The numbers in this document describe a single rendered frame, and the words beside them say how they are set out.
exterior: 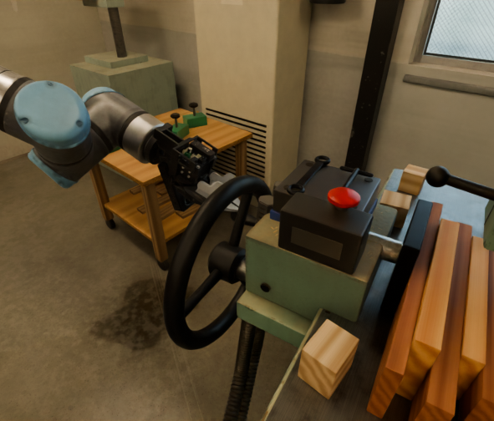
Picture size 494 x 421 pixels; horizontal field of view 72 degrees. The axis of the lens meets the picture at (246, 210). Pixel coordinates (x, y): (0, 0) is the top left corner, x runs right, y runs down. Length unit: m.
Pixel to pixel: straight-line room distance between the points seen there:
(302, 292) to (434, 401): 0.16
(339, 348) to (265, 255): 0.12
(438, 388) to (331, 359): 0.08
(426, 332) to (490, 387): 0.06
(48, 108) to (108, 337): 1.13
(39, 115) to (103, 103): 0.20
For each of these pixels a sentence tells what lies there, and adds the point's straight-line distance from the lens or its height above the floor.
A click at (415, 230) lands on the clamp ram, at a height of 1.00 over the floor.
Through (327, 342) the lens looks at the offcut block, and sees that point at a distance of 0.31.
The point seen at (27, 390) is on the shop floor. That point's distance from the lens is 1.54.
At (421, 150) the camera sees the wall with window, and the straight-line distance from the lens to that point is 1.82.
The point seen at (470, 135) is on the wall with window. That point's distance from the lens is 1.75.
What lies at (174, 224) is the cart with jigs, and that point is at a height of 0.18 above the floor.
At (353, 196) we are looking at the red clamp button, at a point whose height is 1.02.
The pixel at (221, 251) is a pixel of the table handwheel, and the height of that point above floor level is 0.84.
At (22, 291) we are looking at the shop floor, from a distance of 1.89.
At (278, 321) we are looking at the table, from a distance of 0.41.
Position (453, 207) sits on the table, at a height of 0.90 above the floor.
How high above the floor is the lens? 1.20
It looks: 36 degrees down
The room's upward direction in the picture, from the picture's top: straight up
